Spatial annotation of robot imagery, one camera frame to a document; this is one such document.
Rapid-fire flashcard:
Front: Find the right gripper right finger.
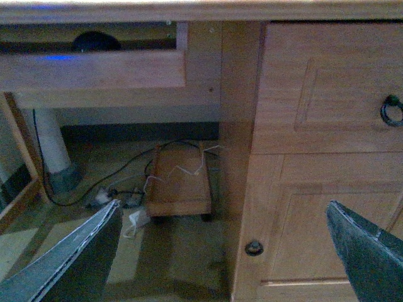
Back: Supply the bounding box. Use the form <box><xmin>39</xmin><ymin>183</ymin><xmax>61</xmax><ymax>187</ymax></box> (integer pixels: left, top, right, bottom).
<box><xmin>326</xmin><ymin>200</ymin><xmax>402</xmax><ymax>301</ymax></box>

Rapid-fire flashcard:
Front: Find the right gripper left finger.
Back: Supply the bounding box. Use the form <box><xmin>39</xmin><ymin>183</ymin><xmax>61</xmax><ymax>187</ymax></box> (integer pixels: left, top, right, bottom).
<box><xmin>1</xmin><ymin>201</ymin><xmax>122</xmax><ymax>301</ymax></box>

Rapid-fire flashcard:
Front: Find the wooden keyboard tray drawer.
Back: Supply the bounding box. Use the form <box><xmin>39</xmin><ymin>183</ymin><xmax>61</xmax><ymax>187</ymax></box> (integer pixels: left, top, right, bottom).
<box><xmin>1</xmin><ymin>22</ymin><xmax>188</xmax><ymax>92</ymax></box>

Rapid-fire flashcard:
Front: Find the dark grey computer mouse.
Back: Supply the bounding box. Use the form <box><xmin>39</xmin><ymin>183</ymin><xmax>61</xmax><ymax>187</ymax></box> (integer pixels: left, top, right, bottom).
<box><xmin>71</xmin><ymin>31</ymin><xmax>122</xmax><ymax>53</ymax></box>

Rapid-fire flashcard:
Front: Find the floor power socket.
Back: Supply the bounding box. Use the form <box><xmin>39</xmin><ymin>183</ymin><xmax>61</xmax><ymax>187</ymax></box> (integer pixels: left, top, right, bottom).
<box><xmin>87</xmin><ymin>187</ymin><xmax>144</xmax><ymax>208</ymax></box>

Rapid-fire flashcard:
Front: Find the white pipe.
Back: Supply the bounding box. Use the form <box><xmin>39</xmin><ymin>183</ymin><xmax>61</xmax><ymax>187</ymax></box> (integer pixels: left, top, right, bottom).
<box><xmin>33</xmin><ymin>108</ymin><xmax>71</xmax><ymax>174</ymax></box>

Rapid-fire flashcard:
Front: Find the black round door knob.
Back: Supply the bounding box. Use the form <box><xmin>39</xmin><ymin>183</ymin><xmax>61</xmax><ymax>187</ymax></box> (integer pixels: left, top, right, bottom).
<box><xmin>244</xmin><ymin>240</ymin><xmax>264</xmax><ymax>257</ymax></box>

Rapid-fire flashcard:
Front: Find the wooden rolling footrest stand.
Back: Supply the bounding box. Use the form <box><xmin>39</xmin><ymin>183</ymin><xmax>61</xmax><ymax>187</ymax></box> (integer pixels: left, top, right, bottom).
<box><xmin>144</xmin><ymin>142</ymin><xmax>212</xmax><ymax>222</ymax></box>

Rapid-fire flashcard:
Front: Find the wooden desk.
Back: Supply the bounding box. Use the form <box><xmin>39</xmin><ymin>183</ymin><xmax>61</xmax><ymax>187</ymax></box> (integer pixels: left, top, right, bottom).
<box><xmin>1</xmin><ymin>1</ymin><xmax>402</xmax><ymax>301</ymax></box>

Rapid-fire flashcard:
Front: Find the wooden cabinet door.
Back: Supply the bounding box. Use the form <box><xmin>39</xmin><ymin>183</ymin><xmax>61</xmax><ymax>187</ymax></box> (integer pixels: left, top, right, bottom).
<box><xmin>252</xmin><ymin>22</ymin><xmax>402</xmax><ymax>154</ymax></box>

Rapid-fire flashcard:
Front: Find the black power cable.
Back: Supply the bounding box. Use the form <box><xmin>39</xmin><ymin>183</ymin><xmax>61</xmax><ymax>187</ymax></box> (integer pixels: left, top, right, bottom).
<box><xmin>31</xmin><ymin>108</ymin><xmax>202</xmax><ymax>207</ymax></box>

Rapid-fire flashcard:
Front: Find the black ring door handle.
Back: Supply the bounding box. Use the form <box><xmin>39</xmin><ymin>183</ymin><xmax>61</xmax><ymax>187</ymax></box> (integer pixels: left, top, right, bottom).
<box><xmin>380</xmin><ymin>94</ymin><xmax>402</xmax><ymax>127</ymax></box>

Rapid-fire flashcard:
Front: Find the white charger cable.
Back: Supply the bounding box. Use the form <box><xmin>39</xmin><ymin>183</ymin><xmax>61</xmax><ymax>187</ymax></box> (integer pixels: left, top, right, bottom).
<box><xmin>143</xmin><ymin>145</ymin><xmax>227</xmax><ymax>193</ymax></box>

